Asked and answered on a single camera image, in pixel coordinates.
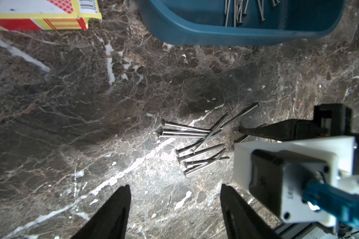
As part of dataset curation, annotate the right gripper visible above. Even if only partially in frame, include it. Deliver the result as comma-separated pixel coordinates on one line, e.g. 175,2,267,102
239,104,359,175

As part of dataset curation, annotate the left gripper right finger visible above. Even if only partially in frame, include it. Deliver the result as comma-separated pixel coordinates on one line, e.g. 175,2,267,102
220,184,281,239

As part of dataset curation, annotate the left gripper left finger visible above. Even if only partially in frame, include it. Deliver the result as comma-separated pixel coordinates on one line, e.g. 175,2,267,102
72,185,131,239

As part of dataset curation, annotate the teal plastic storage box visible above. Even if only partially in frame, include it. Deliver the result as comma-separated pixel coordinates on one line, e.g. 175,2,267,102
137,0,346,46

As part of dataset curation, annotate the small card box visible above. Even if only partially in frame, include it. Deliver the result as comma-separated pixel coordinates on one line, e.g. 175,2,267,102
0,0,102,31

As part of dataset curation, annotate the steel nail on table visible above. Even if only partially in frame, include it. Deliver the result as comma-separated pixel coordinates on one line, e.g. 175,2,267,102
178,144,225,163
157,130,209,138
191,113,229,154
183,149,226,177
221,103,260,129
184,156,230,168
162,120,211,133

